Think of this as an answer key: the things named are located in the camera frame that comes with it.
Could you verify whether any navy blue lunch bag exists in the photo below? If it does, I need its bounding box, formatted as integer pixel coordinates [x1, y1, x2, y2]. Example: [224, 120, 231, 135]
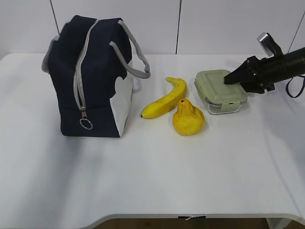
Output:
[41, 15, 151, 138]

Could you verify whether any black tape on table edge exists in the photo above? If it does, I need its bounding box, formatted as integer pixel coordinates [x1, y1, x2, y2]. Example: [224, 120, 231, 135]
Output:
[178, 215, 206, 220]

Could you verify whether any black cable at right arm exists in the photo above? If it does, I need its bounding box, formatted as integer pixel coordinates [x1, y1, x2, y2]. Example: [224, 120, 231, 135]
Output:
[286, 76, 305, 98]

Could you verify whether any silver camera on right wrist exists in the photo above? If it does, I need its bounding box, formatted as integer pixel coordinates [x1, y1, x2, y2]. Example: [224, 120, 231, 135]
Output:
[257, 32, 283, 57]

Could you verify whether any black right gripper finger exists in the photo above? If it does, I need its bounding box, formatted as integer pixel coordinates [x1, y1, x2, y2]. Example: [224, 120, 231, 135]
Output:
[224, 59, 256, 84]
[240, 81, 264, 94]

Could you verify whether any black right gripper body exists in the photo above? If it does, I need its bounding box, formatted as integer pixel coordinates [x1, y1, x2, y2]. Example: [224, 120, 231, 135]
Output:
[247, 56, 275, 92]

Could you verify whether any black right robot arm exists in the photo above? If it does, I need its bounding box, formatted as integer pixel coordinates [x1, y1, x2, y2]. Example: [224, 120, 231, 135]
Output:
[224, 48, 305, 94]

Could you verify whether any green lid glass container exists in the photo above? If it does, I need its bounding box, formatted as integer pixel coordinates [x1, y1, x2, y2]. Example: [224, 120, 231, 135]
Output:
[194, 70, 248, 115]

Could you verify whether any yellow pear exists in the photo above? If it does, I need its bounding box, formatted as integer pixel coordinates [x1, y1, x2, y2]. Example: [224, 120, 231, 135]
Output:
[173, 99, 206, 136]

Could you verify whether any yellow banana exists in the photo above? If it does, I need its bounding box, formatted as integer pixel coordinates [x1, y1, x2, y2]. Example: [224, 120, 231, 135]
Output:
[140, 77, 187, 119]

